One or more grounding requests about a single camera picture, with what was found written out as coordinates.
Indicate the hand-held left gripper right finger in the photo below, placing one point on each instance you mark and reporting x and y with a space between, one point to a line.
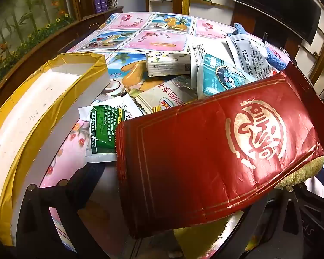
283 213

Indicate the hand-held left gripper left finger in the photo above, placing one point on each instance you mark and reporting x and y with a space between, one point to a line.
91 178

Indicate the green and white packet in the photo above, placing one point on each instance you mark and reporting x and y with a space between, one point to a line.
102 129

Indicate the white foam box yellow tape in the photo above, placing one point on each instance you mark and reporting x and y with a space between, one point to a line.
43 99

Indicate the red foil packet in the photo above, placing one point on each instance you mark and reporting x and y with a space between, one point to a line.
205 145

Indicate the white pouch orange print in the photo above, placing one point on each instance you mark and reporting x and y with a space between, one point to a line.
167 94

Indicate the lemon print tissue pack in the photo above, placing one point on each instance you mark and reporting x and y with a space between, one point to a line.
167 63

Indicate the light blue tissue pack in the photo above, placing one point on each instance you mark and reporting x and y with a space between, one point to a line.
221 78

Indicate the silver white packet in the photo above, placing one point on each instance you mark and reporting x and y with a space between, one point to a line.
253 54

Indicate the white printed paper packet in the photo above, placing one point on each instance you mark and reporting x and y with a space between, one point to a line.
198 51

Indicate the wooden cabinet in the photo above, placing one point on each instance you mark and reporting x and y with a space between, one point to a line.
43 56

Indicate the printed tablecloth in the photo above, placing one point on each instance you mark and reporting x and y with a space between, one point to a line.
164 37

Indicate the black television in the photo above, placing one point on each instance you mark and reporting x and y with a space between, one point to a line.
280 8

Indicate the flower wall mural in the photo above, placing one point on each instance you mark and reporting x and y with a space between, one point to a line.
24 13

